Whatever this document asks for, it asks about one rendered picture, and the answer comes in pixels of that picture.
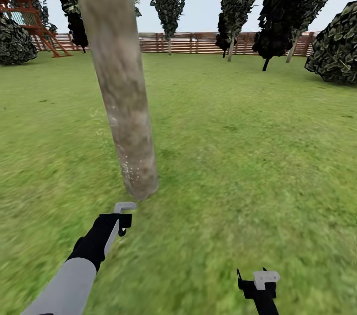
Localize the pesticide atomizer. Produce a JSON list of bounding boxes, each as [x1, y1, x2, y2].
[[118, 228, 126, 237]]

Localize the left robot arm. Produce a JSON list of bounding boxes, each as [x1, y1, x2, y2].
[[20, 202, 137, 315]]

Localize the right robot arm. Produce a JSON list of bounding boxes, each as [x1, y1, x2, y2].
[[238, 269, 280, 315]]

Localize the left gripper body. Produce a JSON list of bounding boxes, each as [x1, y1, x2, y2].
[[116, 213, 132, 229]]

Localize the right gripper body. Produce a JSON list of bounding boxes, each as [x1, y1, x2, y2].
[[242, 281, 276, 307]]

